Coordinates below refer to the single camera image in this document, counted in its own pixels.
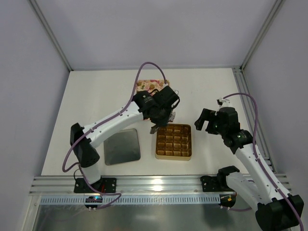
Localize slotted cable duct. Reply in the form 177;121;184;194
40;194;220;205

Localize gold chocolate box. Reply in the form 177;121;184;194
155;124;192;161

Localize metal tongs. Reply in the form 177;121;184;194
150;125;160;134

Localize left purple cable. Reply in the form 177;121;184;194
62;62;169;173

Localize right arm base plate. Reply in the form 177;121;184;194
200;175;221;193

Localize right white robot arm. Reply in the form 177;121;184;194
194;107;304;231

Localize purple cable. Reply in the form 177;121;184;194
222;92;304;231
62;62;169;173

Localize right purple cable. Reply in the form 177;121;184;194
222;92;304;231

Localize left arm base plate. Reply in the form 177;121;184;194
74;178;117;193

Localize silver tin lid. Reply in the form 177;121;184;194
103;128;141;166

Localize floral tray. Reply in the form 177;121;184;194
136;79;176;122

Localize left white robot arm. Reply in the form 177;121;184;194
69;86;180;185

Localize aluminium rail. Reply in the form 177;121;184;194
28;173;293;196

